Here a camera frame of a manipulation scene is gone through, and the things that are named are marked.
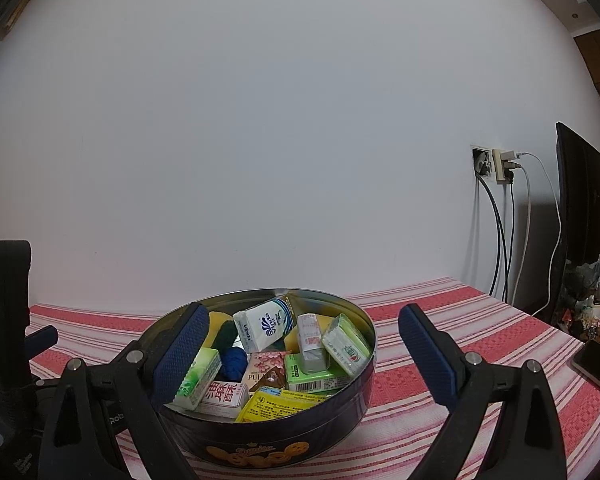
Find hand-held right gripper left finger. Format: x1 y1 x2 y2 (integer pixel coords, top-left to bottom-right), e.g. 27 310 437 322
37 302 211 480

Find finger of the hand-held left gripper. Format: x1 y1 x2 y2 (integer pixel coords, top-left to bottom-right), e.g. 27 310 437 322
27 325 59 361

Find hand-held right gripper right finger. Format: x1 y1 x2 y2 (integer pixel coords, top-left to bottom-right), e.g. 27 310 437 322
399 304 566 480

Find small leafy green tissue pack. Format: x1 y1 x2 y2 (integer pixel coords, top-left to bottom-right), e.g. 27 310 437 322
172 347 222 411

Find yellow sponge with dark scrubber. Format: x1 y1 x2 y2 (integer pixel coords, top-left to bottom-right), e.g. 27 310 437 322
202 311 241 356

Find navy blue cloth ball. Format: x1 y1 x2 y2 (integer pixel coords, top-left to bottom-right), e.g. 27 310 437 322
220 346 250 383

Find white box with red print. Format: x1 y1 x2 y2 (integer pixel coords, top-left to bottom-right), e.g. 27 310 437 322
195 380 251 420

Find white blue tissue pack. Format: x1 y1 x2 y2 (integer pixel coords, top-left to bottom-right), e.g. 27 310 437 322
232 297 295 354

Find green tissue pack red logo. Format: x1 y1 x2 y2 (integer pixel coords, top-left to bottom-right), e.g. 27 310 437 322
321 314 372 376

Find beige pink snack packet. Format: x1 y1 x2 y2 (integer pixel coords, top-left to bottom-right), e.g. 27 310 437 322
247 351 288 393

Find large plain yellow sponge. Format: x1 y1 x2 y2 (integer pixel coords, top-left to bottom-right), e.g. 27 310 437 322
282 314 340 355

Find yellow snack packet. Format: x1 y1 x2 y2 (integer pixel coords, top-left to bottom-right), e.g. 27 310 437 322
235 388 331 423

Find narrow white medicine box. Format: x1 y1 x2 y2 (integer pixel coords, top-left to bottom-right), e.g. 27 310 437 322
296 313 331 373

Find light green labelled tissue pack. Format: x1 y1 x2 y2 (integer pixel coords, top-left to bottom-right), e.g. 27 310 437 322
284 352 353 394

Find round metal cookie tin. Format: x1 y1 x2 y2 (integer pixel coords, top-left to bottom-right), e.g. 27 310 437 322
145 287 377 470

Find red white striped tablecloth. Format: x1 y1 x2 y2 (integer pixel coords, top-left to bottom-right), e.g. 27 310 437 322
27 276 600 480

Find black smartphone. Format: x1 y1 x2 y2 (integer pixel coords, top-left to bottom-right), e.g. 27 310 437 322
572 339 600 391

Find group of small bottles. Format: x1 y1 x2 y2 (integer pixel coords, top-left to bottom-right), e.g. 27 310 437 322
562 254 600 352

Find black monitor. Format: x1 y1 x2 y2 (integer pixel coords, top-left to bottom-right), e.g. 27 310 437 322
555 121 600 326

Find black power cable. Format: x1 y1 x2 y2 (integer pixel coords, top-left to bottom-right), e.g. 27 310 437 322
477 172 507 297
502 180 516 300

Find grey charging cable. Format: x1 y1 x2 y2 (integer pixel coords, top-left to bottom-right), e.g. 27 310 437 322
510 162 532 307

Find long white charging cable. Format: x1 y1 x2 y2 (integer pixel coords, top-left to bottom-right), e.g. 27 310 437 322
512 151 563 316

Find wall socket with plugs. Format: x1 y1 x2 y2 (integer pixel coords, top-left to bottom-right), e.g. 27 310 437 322
492 149 515 184

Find open wall socket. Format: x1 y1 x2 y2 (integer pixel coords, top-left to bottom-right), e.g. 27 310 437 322
471 146 496 178

